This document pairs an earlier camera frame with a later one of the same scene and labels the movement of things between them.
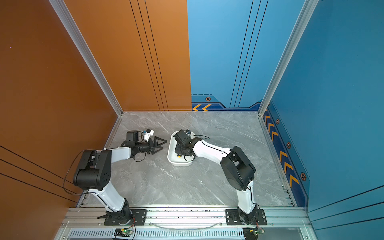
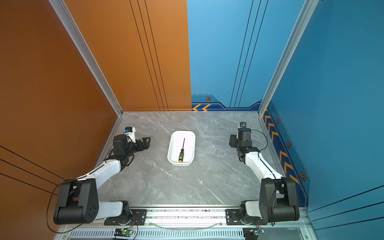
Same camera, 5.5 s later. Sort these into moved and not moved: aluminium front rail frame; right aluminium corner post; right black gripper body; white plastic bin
Moved: right black gripper body
Not moved: aluminium front rail frame; right aluminium corner post; white plastic bin
